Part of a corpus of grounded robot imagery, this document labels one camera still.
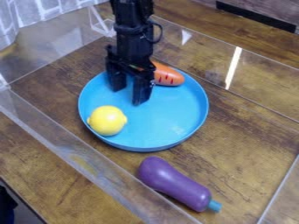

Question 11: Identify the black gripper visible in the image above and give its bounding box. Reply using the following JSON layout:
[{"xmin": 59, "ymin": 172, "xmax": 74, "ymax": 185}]
[{"xmin": 105, "ymin": 23, "xmax": 157, "ymax": 107}]

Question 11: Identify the orange toy carrot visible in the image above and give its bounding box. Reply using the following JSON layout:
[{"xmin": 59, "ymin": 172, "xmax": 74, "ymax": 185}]
[{"xmin": 150, "ymin": 61, "xmax": 185, "ymax": 87}]

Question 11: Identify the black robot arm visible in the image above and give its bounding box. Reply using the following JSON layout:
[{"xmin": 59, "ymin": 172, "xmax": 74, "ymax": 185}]
[{"xmin": 106, "ymin": 0, "xmax": 163, "ymax": 105}]

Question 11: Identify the yellow toy lemon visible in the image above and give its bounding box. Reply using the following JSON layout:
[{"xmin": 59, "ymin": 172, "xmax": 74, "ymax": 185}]
[{"xmin": 87, "ymin": 105, "xmax": 127, "ymax": 136}]

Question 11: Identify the blue round plate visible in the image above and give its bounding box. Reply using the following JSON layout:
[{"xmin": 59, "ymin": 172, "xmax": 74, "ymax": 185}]
[{"xmin": 78, "ymin": 73, "xmax": 210, "ymax": 152}]

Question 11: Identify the purple toy eggplant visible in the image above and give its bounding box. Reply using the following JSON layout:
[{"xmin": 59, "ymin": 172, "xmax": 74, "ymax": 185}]
[{"xmin": 138, "ymin": 157, "xmax": 222, "ymax": 213}]

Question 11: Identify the black baseboard strip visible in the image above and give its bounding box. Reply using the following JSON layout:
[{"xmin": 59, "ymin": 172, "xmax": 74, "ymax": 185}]
[{"xmin": 217, "ymin": 0, "xmax": 297, "ymax": 33}]

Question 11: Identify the white patterned curtain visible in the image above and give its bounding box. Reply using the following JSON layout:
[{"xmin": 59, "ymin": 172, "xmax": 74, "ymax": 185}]
[{"xmin": 0, "ymin": 0, "xmax": 109, "ymax": 51}]

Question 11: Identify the clear acrylic enclosure wall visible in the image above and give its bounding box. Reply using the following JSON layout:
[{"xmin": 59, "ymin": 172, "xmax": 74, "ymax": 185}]
[{"xmin": 0, "ymin": 3, "xmax": 299, "ymax": 224}]

